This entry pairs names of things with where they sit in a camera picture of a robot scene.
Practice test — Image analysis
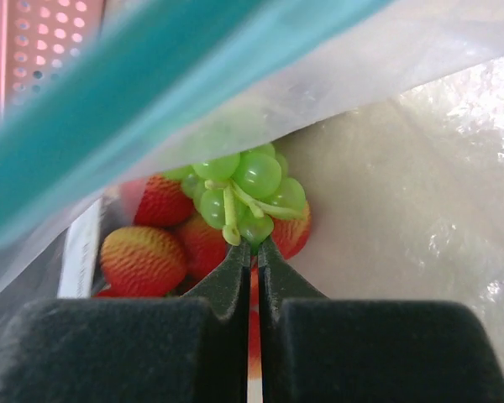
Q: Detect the red fake strawberry bunch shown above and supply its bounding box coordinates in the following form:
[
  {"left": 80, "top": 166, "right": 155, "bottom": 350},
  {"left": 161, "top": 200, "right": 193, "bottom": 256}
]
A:
[{"left": 94, "top": 174, "right": 312, "bottom": 299}]

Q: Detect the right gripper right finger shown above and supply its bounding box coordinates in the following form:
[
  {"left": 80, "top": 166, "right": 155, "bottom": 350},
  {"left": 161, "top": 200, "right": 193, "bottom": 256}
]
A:
[{"left": 258, "top": 240, "right": 504, "bottom": 402}]

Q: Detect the zip bag with fake fruit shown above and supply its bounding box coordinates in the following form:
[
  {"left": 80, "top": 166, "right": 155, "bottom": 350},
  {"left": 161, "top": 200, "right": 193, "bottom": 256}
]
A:
[{"left": 0, "top": 1, "right": 504, "bottom": 293}]

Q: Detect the pink plastic basket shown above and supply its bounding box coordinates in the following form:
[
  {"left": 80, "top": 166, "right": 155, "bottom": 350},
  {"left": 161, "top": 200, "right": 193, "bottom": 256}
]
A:
[{"left": 0, "top": 0, "right": 105, "bottom": 120}]

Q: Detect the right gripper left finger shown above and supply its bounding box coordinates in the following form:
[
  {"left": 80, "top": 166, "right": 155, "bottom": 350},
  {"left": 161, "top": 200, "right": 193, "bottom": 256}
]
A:
[{"left": 0, "top": 244, "right": 250, "bottom": 402}]

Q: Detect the green fake grape bunch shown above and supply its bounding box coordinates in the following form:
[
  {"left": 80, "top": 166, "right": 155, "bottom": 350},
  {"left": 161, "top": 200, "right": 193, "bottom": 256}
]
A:
[{"left": 162, "top": 143, "right": 311, "bottom": 259}]

